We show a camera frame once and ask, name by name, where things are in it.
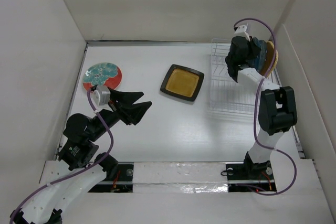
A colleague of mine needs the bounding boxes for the white wire dish rack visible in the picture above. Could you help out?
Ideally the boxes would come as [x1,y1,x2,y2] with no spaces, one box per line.
[204,38,276,120]

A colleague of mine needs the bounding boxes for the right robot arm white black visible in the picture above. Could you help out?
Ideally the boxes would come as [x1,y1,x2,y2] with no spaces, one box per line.
[225,36,297,178]

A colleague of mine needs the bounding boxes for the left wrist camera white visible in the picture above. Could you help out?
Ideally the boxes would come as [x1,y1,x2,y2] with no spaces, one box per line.
[92,86,110,106]

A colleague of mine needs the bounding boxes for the brown black square plate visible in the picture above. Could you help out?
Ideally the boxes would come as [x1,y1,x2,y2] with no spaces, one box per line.
[160,64,204,102]

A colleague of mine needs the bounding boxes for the dark blue leaf-shaped plate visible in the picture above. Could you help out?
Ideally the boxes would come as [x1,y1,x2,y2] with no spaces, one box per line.
[253,37,267,72]

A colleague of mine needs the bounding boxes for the woven bamboo square plate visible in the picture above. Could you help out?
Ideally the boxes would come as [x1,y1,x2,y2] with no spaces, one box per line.
[260,42,279,78]

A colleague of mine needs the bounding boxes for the red teal floral round plate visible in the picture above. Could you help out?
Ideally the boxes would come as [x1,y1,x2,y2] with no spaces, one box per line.
[82,62,122,90]

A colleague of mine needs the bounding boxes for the teal round plate white blossoms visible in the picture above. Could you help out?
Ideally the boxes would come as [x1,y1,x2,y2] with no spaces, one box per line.
[264,41,274,73]

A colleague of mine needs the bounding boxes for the aluminium base rail with mounts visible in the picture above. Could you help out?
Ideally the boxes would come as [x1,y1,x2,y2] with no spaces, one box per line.
[90,162,277,194]

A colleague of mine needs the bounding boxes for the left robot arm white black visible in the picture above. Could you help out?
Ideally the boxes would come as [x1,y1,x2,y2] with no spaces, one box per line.
[10,85,152,223]

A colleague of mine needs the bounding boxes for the purple cable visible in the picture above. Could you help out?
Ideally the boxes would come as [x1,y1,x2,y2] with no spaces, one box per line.
[233,18,298,195]
[9,91,115,222]

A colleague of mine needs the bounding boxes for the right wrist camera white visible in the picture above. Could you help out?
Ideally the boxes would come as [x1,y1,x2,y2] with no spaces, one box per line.
[234,23,250,40]

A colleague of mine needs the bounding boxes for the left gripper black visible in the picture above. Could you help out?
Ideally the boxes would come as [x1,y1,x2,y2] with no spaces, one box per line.
[89,87,152,140]

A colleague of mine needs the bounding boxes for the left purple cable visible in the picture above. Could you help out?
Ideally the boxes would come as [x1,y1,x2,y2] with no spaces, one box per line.
[9,91,115,222]

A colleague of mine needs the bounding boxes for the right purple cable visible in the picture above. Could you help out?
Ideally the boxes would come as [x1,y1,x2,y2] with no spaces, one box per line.
[233,18,298,195]

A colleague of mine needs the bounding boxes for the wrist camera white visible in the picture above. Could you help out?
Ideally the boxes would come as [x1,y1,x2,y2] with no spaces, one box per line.
[92,86,110,106]
[234,23,250,40]

